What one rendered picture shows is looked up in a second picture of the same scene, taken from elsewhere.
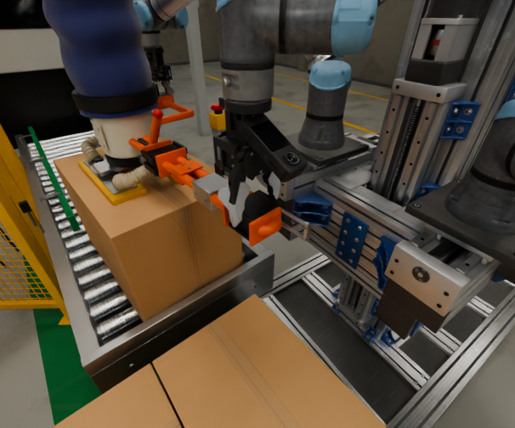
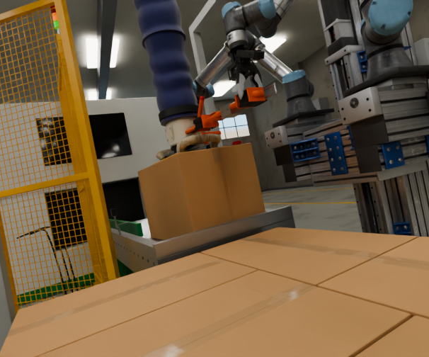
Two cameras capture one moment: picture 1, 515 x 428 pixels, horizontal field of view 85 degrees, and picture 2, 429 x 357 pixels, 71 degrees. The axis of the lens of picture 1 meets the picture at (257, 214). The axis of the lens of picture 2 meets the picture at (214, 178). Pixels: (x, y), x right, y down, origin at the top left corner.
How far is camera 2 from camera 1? 0.91 m
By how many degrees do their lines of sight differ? 38
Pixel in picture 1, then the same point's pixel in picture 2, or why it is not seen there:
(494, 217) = (383, 66)
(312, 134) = (292, 108)
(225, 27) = (226, 21)
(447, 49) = (338, 32)
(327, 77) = (290, 75)
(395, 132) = (338, 83)
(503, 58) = not seen: hidden behind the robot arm
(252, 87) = (238, 35)
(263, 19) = (237, 13)
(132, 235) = (189, 156)
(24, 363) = not seen: outside the picture
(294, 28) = (247, 11)
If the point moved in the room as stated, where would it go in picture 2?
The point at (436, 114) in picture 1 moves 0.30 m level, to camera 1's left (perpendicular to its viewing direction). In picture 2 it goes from (350, 60) to (279, 78)
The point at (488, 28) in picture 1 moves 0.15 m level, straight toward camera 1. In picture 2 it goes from (356, 20) to (342, 12)
